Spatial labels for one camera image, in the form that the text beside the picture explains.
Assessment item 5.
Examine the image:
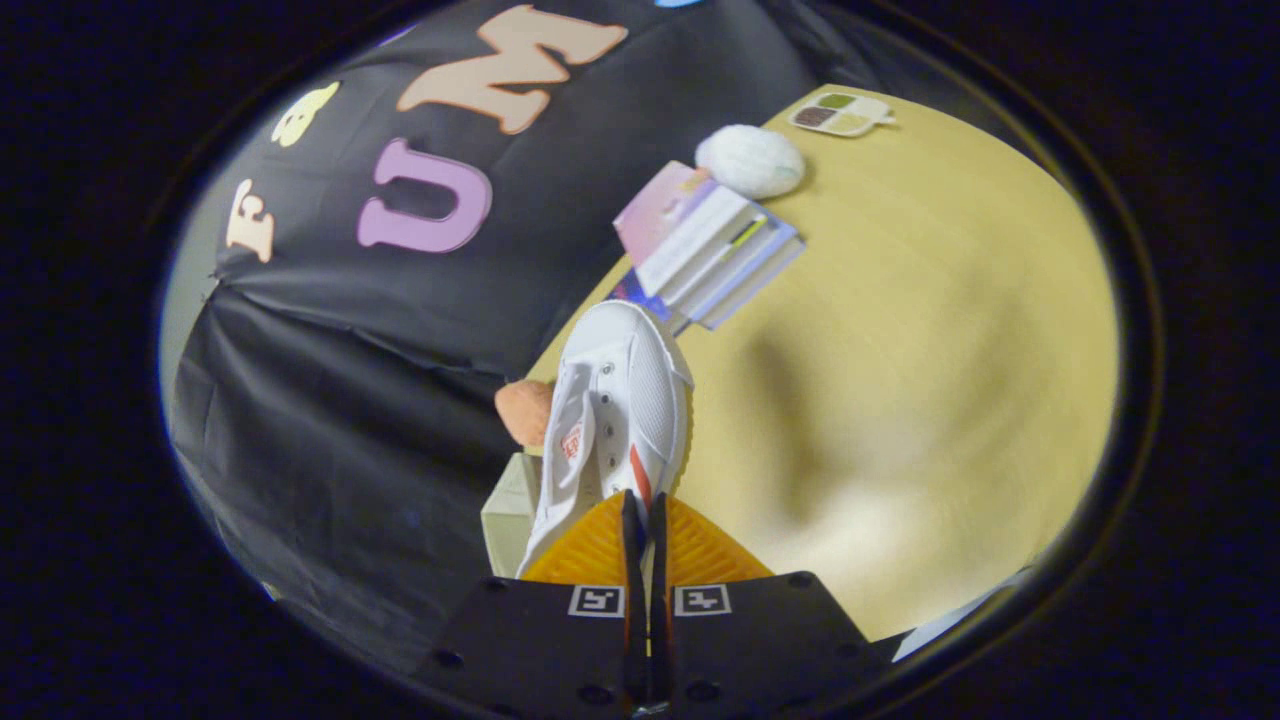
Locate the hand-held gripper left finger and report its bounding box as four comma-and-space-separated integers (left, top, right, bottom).
415, 490, 649, 720

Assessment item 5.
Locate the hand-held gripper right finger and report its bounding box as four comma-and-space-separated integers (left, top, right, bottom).
647, 492, 873, 720

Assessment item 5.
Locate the beige fabric storage box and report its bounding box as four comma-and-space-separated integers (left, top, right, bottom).
480, 452, 547, 580

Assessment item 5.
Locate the white canvas shoe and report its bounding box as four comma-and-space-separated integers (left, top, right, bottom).
515, 300, 696, 581

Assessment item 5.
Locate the orange oval sponge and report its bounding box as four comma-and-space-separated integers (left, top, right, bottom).
494, 379, 557, 449

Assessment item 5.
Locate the black backdrop cloth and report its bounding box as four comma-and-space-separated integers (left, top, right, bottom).
165, 0, 881, 671

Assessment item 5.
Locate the dark blue book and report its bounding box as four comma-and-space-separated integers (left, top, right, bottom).
604, 267, 693, 337

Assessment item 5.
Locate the pale blue book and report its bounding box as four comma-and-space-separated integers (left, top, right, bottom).
675, 218, 807, 332

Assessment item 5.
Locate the pink white book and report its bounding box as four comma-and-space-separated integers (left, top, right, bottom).
612, 160, 766, 299

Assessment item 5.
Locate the white fluffy ball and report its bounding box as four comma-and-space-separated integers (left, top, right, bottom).
694, 124, 807, 201

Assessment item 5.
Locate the small colour palette tray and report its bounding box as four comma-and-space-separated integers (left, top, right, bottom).
787, 91, 897, 139

